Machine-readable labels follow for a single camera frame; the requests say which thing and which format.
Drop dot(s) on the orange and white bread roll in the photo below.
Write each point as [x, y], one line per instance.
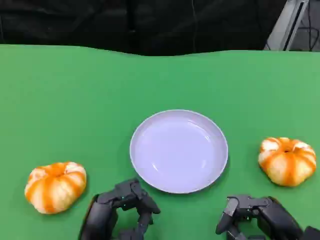
[287, 165]
[56, 187]

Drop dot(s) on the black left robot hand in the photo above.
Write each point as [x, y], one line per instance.
[100, 217]

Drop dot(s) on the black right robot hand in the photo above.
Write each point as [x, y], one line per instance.
[272, 217]

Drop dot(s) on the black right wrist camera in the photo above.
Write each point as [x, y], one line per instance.
[312, 233]

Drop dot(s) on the silver metal frame post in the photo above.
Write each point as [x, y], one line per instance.
[287, 25]

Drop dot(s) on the lilac plate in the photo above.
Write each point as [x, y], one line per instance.
[178, 152]

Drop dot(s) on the black backdrop curtain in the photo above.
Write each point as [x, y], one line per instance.
[100, 22]

